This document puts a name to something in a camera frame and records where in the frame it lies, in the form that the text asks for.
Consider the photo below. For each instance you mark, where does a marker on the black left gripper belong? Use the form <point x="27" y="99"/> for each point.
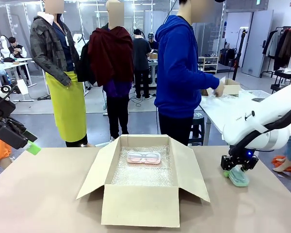
<point x="11" y="134"/>

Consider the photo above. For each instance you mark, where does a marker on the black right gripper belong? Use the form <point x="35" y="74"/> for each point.
<point x="237" y="161"/>

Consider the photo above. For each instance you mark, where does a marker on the green glasses case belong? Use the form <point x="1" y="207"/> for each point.
<point x="240" y="180"/>

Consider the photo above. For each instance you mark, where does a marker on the clear bubble wrap sheet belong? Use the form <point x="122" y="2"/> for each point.
<point x="141" y="174"/>
<point x="230" y="102"/>

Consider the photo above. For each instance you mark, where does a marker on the pink glasses case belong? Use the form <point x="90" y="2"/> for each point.
<point x="135" y="160"/>

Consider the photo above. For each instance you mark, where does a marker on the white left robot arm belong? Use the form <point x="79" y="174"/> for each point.
<point x="0" y="105"/>

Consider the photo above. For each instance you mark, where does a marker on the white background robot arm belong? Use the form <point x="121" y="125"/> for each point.
<point x="1" y="46"/>

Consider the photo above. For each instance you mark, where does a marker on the black shoulder bag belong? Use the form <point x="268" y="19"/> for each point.
<point x="83" y="68"/>

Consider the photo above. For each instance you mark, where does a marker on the person's right forearm blue sleeve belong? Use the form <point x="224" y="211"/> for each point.
<point x="207" y="81"/>

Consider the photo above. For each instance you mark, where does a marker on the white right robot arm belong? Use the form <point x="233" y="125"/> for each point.
<point x="247" y="131"/>

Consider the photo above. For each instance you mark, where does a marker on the person's right hand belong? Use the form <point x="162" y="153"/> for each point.
<point x="220" y="89"/>

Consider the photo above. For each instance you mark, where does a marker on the yellow-green skirt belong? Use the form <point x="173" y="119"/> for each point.
<point x="65" y="106"/>

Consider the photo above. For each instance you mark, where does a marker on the white side table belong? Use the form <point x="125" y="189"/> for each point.
<point x="220" y="116"/>

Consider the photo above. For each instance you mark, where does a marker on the black stool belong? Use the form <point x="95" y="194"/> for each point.
<point x="197" y="128"/>

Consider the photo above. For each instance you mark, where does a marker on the white desk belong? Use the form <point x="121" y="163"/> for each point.
<point x="14" y="63"/>

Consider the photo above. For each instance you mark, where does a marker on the white plastic basket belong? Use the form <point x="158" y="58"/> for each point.
<point x="257" y="93"/>

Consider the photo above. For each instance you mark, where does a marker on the small open cardboard box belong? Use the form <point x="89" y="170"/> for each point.
<point x="231" y="86"/>

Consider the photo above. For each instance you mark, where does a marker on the seated person in varsity jacket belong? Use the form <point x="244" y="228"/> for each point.
<point x="17" y="49"/>

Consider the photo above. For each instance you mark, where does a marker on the mannequin in plaid jacket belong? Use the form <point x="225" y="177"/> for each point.
<point x="48" y="48"/>

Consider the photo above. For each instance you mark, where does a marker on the large open cardboard box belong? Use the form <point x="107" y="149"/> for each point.
<point x="140" y="206"/>

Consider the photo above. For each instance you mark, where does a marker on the black utility cart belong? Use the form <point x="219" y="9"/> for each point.
<point x="281" y="80"/>

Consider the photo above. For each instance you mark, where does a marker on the wooden shoe rack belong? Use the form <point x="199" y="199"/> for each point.
<point x="209" y="65"/>

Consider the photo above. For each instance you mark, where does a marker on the black suitcases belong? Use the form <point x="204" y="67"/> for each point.
<point x="228" y="57"/>

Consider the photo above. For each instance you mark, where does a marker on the person in blue hoodie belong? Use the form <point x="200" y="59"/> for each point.
<point x="177" y="72"/>

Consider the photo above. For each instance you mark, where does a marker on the mannequin in dark red shawl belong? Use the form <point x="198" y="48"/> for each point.
<point x="111" y="55"/>

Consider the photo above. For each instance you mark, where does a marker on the black tripod stand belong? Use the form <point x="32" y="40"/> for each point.
<point x="240" y="53"/>

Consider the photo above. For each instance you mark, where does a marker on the grey door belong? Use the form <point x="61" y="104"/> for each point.
<point x="257" y="43"/>

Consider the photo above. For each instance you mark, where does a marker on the black clothes rack with coats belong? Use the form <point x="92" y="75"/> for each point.
<point x="281" y="46"/>

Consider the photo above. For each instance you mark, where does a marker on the standing person in black clothes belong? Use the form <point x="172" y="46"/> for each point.
<point x="140" y="53"/>

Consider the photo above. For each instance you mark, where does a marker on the person in black cap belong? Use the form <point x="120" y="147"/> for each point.
<point x="153" y="43"/>

